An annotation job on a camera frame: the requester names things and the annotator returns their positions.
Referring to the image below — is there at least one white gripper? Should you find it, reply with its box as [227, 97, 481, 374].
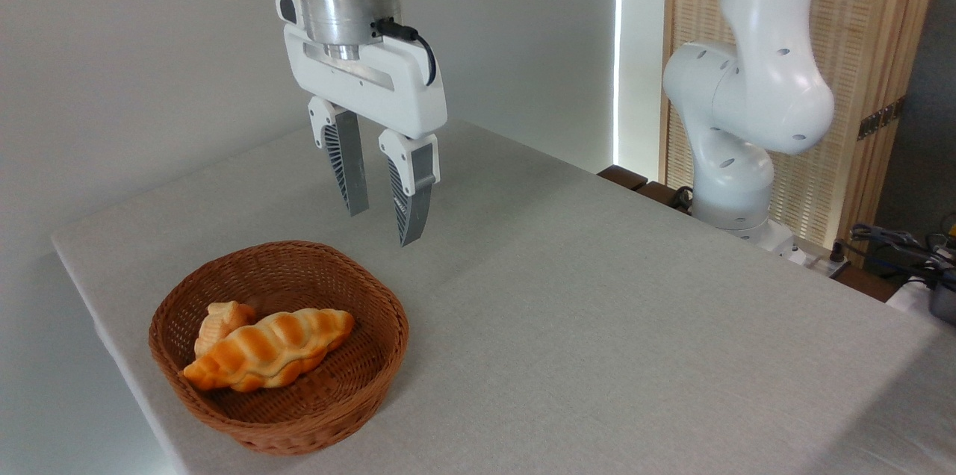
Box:
[282, 23, 448, 247]

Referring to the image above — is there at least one long golden croissant bread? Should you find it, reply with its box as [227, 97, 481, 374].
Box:
[183, 308, 356, 393]

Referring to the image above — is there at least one small round bread roll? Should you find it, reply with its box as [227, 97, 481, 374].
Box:
[194, 301, 257, 358]

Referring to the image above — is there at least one dark brown wooden bench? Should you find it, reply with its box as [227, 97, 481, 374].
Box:
[597, 165, 695, 216]

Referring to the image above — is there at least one brown wicker basket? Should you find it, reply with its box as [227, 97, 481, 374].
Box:
[148, 240, 410, 457]

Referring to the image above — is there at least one black screen hinge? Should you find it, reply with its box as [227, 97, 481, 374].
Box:
[857, 96, 907, 141]

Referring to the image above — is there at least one bamboo folding screen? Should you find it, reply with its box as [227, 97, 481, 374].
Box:
[659, 0, 946, 252]

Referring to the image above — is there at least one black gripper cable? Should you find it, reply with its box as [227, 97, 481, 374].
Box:
[372, 18, 438, 86]

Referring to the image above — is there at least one black cable bundle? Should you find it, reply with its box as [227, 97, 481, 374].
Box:
[849, 223, 956, 291]

